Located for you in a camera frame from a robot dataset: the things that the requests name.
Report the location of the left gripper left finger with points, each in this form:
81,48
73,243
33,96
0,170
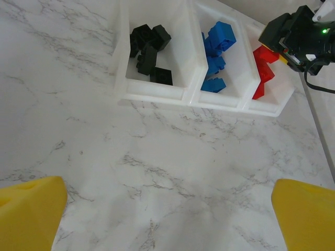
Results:
28,214

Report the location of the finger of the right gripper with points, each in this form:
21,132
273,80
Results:
274,31
291,60

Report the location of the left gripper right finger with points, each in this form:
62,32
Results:
308,217

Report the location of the red lego brick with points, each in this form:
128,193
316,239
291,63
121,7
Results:
264,56
266,74

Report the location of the blue lego brick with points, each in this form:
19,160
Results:
217,64
207,45
220,28
226,44
213,85

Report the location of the black lego brick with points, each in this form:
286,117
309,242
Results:
142,32
162,36
146,58
133,49

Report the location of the white plastic bin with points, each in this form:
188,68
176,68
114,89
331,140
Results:
264,107
217,100

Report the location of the black blocks group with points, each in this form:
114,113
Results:
154,92

